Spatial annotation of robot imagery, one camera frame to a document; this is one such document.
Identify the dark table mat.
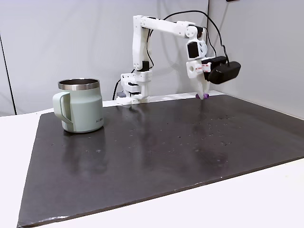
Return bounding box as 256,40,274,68
17,95,304,228

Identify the pale green steel-rimmed mug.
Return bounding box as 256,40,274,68
52,78,105,134

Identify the black oval camera box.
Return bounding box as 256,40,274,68
201,56,242,85

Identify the black camera cable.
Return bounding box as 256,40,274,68
163,10,230,66

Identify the black power cable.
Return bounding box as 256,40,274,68
112,79,122,101

